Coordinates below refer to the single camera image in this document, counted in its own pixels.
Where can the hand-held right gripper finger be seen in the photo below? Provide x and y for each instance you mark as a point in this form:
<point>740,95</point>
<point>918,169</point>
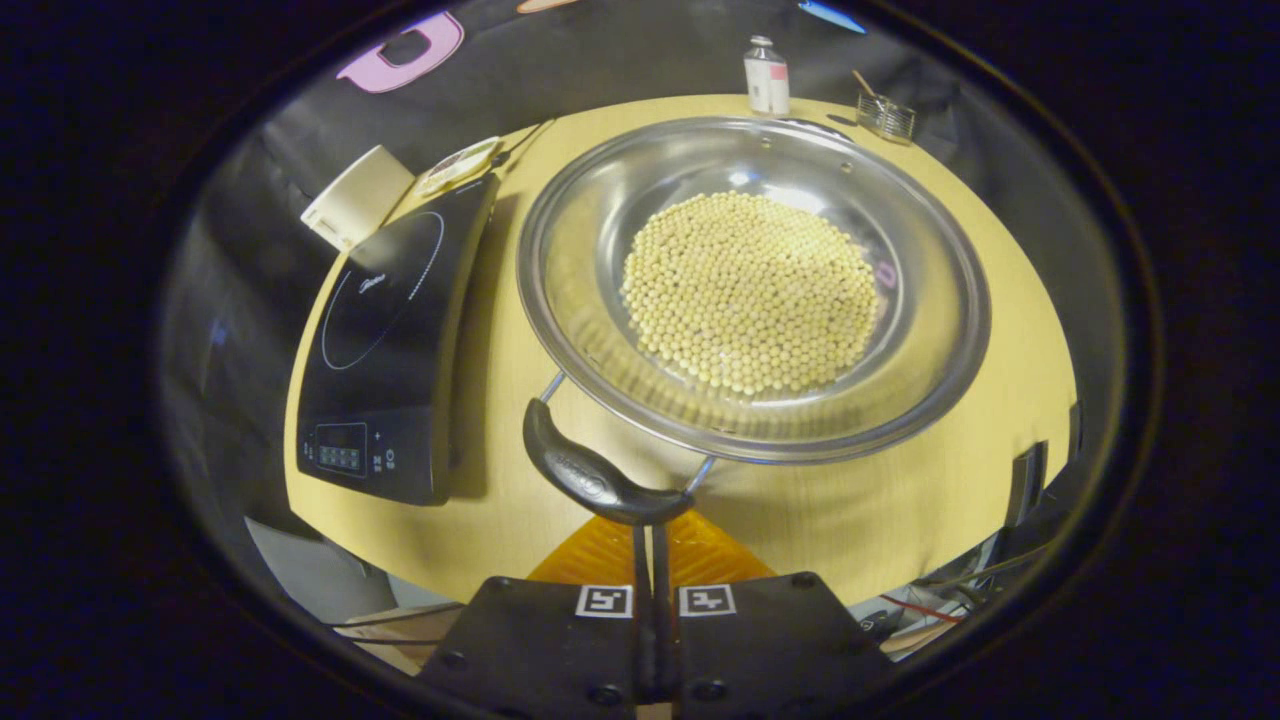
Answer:
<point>662,600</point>
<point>640,600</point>

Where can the pile of yellow soybeans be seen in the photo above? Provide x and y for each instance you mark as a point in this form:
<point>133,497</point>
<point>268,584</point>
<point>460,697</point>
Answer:
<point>750,290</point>

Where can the stainless steel pot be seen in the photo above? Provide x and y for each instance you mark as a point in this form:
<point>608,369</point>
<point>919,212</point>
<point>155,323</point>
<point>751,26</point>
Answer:
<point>580,260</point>

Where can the black induction cooktop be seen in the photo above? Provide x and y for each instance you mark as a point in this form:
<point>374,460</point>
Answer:
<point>390,330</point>

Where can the white divided bean dish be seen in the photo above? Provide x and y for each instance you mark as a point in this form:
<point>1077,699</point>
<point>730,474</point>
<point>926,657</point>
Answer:
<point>458,165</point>

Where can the white toaster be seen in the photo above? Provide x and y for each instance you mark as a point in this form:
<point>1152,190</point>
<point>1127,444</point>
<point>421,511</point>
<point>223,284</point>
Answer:
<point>355,200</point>

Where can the dark round table disc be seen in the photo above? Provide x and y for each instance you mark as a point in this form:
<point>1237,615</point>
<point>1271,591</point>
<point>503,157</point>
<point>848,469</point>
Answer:
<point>828,121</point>

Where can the clear bottle red label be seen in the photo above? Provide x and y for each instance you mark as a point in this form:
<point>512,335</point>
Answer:
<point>767,80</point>

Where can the ribbed glass container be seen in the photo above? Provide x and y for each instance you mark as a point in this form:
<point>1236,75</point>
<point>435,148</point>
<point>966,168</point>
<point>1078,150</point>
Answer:
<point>887,118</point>

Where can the wooden stick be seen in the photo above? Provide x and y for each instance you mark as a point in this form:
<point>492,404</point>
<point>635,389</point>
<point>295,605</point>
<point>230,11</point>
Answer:
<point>864,82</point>

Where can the black backdrop cloth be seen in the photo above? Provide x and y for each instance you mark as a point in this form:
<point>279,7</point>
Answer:
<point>250,200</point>

